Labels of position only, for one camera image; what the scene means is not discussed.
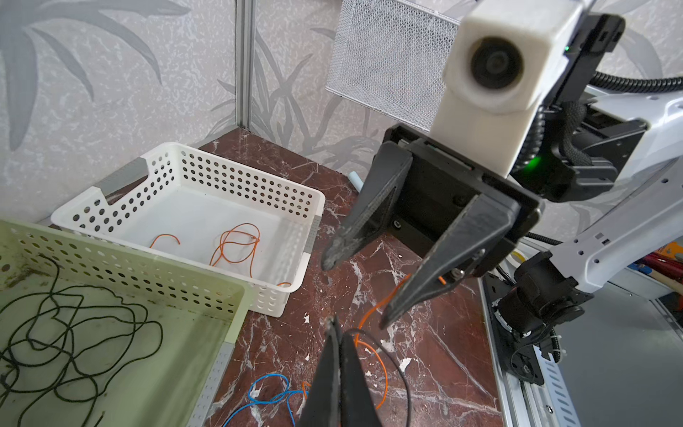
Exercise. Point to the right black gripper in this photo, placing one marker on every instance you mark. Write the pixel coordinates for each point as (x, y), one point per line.
(431, 196)

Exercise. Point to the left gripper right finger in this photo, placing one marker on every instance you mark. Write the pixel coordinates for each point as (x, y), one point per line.
(356, 405)

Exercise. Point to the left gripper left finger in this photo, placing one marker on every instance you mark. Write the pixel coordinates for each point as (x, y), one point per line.
(322, 407)

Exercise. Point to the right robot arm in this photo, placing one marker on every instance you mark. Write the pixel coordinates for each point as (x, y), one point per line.
(591, 131)

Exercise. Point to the light blue scoop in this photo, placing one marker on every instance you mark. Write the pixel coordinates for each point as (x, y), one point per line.
(356, 181)

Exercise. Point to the white perforated basket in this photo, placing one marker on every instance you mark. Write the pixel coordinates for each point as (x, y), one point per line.
(210, 212)

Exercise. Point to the middle light green basket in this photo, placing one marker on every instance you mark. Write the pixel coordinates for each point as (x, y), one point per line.
(95, 334)

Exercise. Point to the white wire mesh basket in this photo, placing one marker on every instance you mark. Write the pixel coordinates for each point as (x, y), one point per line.
(389, 56)

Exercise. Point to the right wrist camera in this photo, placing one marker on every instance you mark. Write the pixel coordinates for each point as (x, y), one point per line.
(506, 58)

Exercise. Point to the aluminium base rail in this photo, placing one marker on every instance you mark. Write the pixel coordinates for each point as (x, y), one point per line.
(620, 363)

